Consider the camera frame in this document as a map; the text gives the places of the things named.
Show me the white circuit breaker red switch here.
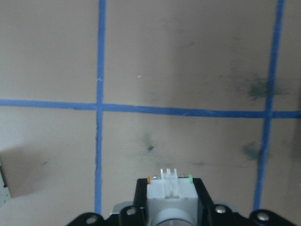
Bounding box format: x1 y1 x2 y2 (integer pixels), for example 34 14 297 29
0 161 12 206

